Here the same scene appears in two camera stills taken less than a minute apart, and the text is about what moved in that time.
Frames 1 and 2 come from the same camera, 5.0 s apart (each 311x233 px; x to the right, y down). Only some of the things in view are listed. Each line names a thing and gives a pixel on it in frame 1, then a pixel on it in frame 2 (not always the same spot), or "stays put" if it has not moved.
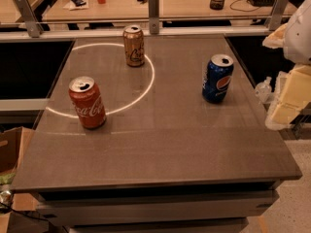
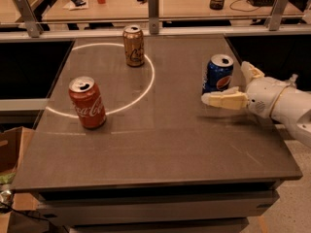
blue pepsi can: x=218 y=77 stays put
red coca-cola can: x=87 y=101 stays put
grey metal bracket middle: x=154 y=12 stays put
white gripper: x=299 y=36 → x=260 y=98
